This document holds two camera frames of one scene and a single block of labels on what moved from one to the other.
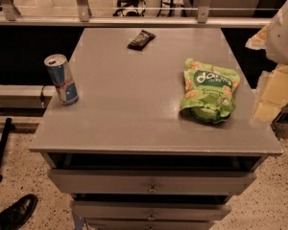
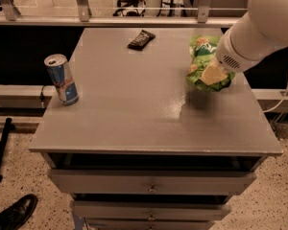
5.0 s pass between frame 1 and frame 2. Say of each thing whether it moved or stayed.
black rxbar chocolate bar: stayed
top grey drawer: stayed
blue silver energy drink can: stayed
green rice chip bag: moved
